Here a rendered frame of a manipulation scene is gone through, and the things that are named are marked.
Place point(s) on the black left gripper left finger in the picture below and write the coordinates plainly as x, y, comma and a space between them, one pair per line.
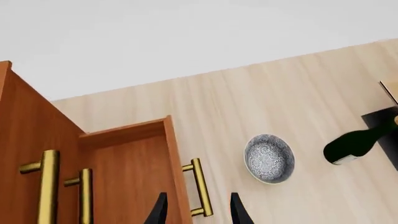
158, 213

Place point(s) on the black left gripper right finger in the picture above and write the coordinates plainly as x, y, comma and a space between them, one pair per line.
240, 213

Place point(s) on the open wooden drawer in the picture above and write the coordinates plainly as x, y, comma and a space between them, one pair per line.
133, 163

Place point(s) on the dark green wine bottle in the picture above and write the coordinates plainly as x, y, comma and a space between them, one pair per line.
348, 145

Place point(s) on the wooden cabinet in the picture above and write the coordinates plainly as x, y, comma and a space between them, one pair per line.
28, 112

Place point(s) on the blue white patterned bowl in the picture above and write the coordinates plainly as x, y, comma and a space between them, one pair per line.
269, 159

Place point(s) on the pale flat box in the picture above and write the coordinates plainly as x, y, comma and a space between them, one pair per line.
391, 89

